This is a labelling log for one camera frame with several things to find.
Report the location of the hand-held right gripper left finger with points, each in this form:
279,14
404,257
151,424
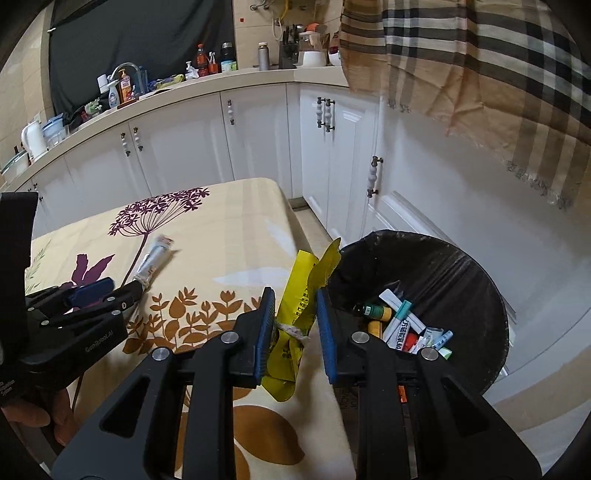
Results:
267,332

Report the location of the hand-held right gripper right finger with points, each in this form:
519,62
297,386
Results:
325,332

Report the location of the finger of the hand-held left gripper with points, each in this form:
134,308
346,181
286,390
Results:
122,305
92,290

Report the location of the yellow wrapper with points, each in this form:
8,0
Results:
300,290

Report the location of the orange snack wrapper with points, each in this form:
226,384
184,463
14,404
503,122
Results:
375,328

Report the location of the silver white stick packet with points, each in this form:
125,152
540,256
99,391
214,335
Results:
154,258

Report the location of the green white packet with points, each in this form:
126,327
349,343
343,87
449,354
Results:
444,353

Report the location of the black trash bin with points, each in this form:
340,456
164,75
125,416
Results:
438,267

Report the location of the person's left hand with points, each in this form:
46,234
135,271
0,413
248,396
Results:
62,415

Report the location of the small white stick packet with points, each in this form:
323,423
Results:
390,299

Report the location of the white stick packet teal tip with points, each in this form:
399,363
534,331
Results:
399,316

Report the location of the red white packet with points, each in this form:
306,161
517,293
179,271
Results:
410,344

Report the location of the floral tablecloth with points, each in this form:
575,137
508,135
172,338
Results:
221,230

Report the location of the blue white packet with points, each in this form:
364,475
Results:
437,337

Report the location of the white kettle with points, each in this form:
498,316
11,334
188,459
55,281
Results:
34,141

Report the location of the clear plastic container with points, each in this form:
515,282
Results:
55,131

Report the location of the white kitchen cabinets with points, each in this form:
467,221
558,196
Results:
184,138

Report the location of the white cleaner bottle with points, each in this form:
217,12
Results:
111,94

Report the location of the orange dish soap bottle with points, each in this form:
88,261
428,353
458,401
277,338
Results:
124,87

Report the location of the green plastic bag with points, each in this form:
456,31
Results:
168,82

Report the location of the chrome faucet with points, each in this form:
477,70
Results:
129,69

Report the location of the small white pump bottle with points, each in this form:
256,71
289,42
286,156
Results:
191,71

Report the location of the dark bottle red label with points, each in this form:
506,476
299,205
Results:
202,62

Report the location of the red spray bottle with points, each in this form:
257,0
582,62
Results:
213,64

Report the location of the black cloth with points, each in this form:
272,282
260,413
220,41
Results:
138,32

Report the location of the dark bottle green label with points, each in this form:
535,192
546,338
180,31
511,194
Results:
227,57

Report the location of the steel thermos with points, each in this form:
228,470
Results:
263,57

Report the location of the white juicer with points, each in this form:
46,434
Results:
311,50

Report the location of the black knife block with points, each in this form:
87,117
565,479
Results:
287,50

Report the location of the plaid cloth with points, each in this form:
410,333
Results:
461,69

